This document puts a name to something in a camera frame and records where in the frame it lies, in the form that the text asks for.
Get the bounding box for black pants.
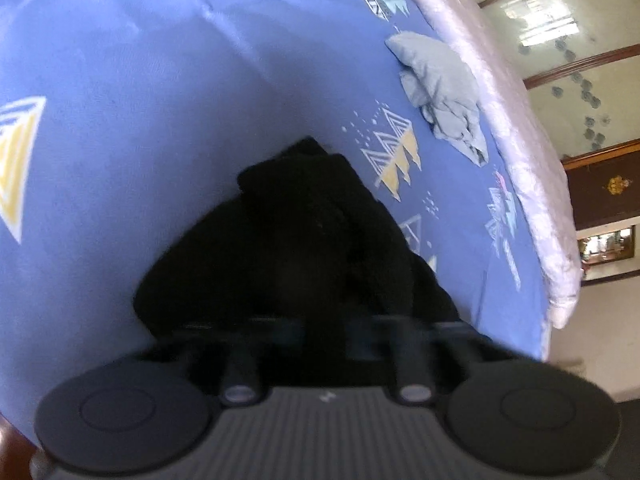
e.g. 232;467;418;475
132;135;464;386

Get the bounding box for dark brown wooden door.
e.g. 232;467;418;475
562;138;640;286

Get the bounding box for blue patterned bed sheet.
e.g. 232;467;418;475
1;0;548;436

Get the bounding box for light blue crumpled garment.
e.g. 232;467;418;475
385;32;489;167

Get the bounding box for frosted glass wardrobe doors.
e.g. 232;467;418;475
475;0;639;158

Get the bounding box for pale lilac quilt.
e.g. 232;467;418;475
413;0;582;330

